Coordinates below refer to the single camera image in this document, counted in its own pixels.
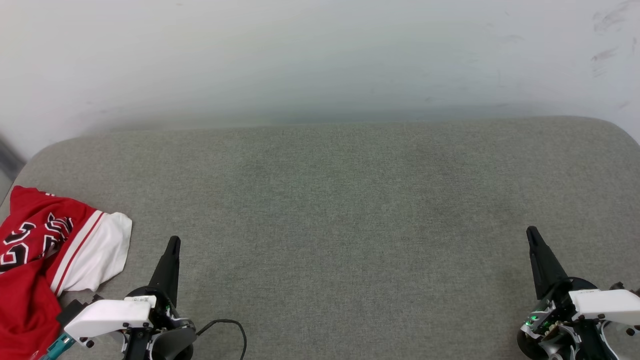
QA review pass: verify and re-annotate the grey fabric sofa cushion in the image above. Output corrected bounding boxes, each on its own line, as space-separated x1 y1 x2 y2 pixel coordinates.
0 116 640 360

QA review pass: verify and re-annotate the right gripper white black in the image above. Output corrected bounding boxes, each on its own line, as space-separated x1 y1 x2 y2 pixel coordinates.
517 226 640 360

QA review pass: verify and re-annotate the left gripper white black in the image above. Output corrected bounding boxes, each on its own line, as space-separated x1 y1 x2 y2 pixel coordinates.
64 236 193 360

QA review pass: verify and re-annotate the red white basketball jersey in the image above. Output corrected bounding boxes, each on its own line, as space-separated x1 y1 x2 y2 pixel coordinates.
0 185 133 360

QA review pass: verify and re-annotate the teal cable connector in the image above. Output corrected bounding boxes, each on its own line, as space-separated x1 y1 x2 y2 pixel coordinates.
39 334 76 360

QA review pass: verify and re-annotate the thin black cable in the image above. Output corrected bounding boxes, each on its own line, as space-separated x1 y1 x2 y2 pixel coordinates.
195 319 248 360

